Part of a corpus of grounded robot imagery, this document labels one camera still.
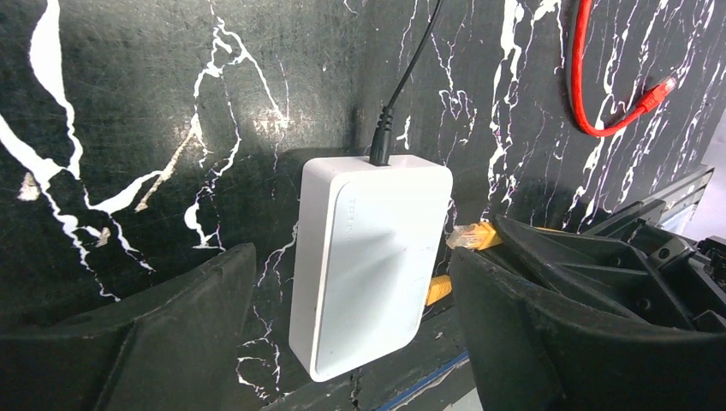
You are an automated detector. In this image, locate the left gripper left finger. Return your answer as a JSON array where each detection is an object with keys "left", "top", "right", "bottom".
[{"left": 1, "top": 243, "right": 256, "bottom": 410}]

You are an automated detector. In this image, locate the short yellow ethernet cable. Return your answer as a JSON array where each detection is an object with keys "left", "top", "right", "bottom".
[{"left": 445, "top": 221, "right": 505, "bottom": 252}]

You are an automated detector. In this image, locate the white network switch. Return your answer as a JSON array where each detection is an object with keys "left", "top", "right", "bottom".
[{"left": 289, "top": 154, "right": 453, "bottom": 382}]

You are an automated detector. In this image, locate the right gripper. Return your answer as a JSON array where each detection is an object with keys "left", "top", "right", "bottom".
[{"left": 493, "top": 200, "right": 725, "bottom": 330}]

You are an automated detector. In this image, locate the long yellow ethernet cable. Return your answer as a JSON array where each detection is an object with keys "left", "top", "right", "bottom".
[{"left": 425, "top": 275, "right": 454, "bottom": 307}]

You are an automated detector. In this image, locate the red ethernet cable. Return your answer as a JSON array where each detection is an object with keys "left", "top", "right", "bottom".
[{"left": 568, "top": 0, "right": 679, "bottom": 139}]

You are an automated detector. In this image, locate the black power adapter cable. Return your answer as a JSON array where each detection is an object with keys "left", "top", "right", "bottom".
[{"left": 368, "top": 0, "right": 444, "bottom": 167}]

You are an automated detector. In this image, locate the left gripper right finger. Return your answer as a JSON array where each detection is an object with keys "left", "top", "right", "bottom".
[{"left": 450, "top": 248, "right": 725, "bottom": 410}]

